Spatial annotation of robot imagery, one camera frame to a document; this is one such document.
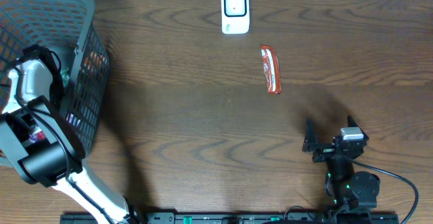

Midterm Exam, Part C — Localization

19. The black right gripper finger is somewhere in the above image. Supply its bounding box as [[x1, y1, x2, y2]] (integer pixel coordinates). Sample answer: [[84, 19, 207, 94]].
[[302, 119, 317, 152], [346, 115, 364, 137]]

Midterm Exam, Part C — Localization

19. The red orange snack bar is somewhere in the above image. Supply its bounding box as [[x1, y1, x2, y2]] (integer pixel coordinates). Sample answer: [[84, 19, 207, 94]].
[[260, 45, 281, 94]]

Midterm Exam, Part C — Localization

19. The purple red snack bag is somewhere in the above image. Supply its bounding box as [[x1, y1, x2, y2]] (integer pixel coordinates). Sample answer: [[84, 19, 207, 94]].
[[28, 114, 78, 143]]

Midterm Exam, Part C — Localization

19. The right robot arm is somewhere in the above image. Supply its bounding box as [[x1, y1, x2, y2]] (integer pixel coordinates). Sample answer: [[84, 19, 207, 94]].
[[302, 116, 380, 223]]

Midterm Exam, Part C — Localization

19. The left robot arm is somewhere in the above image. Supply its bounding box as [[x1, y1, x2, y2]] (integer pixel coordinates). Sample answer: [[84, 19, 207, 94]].
[[1, 45, 146, 223]]

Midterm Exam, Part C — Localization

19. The white barcode scanner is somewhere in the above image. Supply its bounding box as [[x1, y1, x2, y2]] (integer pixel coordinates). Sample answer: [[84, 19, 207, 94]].
[[221, 0, 250, 35]]

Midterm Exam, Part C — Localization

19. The grey plastic mesh basket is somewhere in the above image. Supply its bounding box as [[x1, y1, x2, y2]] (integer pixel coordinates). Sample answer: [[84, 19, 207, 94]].
[[1, 0, 110, 153]]

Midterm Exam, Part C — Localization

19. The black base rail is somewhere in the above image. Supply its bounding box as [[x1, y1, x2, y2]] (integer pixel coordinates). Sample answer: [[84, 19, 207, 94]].
[[60, 210, 401, 224]]

